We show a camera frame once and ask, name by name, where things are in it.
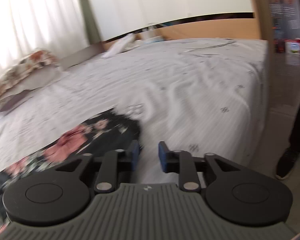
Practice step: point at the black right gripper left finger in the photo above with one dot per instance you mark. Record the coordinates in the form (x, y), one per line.
(61, 193)

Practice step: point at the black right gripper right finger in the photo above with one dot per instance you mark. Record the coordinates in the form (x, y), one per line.
(233, 192)

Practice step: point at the black floral pants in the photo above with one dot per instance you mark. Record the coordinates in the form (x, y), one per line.
(97, 135)

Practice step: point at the black shoe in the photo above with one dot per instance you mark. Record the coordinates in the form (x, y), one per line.
(286, 163)

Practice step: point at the white patterned bed sheet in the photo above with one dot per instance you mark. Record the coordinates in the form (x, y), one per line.
(201, 95)

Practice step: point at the white lower pillow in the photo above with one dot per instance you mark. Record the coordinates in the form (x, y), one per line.
(25, 89)

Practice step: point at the floral top pillow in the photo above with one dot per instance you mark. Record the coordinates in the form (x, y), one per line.
(38, 59)

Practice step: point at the red white box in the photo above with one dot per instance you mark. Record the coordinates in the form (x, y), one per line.
(289, 46)

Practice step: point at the olive green curtain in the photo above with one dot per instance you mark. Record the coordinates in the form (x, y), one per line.
(90, 25)

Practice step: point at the white crumpled cloth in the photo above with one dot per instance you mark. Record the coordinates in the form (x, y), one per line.
(124, 44)

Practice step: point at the white sheer curtain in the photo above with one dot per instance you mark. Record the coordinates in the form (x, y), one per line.
(25, 25)

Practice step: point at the wooden bed frame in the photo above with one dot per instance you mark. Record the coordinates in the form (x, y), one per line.
(241, 25)

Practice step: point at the white charger with cables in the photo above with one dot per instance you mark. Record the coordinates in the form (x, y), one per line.
(150, 34)

